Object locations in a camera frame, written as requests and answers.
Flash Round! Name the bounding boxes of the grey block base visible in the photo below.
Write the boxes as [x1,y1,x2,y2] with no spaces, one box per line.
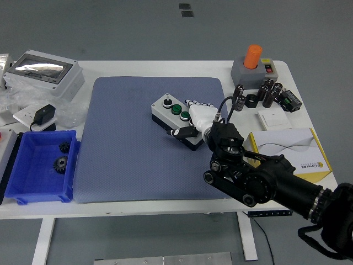
[230,56,267,89]

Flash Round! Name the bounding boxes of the silver metal plate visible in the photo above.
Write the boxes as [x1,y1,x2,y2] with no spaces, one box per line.
[93,251,233,265]

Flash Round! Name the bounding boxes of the blue plastic bin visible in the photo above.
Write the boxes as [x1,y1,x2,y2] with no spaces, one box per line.
[4,129,81,205]

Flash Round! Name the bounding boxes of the black module with green terminal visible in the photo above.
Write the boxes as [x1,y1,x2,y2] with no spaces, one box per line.
[278,89,303,112]

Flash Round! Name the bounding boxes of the grey-blue table mat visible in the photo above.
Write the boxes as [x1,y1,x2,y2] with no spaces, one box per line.
[74,76,240,204]

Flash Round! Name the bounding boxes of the orange cylinder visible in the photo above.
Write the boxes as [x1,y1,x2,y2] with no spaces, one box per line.
[243,44,263,70]

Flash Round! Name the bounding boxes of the black ring nut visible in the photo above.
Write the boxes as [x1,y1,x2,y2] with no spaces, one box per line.
[245,94,259,108]

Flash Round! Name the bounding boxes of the clear plastic bags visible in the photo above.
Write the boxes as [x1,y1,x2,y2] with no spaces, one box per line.
[0,79,86,130]

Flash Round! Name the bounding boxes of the black table control panel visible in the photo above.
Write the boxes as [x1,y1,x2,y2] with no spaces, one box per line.
[247,209,293,219]

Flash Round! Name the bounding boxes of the grey four-button control box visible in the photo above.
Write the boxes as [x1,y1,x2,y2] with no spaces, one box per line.
[151,93,206,152]

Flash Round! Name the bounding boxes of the white socket plate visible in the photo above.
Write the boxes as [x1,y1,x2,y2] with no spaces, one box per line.
[13,107,58,130]

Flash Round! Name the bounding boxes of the white table leg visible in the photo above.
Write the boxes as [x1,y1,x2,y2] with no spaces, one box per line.
[31,218,56,265]
[237,212,259,262]

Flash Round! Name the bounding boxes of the white red-black switch box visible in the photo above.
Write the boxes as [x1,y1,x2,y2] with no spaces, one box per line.
[260,58,279,83]

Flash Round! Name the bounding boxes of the white wall switch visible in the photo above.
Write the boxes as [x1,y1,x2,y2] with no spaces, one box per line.
[258,109,292,131]

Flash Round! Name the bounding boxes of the black control panel cable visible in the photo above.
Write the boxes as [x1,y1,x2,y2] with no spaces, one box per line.
[252,217,276,265]

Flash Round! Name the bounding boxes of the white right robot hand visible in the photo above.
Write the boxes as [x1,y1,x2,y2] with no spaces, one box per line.
[166,99,221,140]

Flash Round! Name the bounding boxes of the grey enclosure with clear lid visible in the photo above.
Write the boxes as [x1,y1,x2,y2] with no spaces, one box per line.
[2,49,85,102]

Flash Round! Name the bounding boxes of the large black gear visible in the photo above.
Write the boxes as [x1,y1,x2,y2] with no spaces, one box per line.
[52,155,69,175]

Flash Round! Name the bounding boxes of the black power adapter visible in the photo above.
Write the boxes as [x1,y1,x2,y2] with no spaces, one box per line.
[29,104,57,132]

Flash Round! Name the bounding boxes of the silver foil bag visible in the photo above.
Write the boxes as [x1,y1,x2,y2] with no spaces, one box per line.
[0,54,14,83]

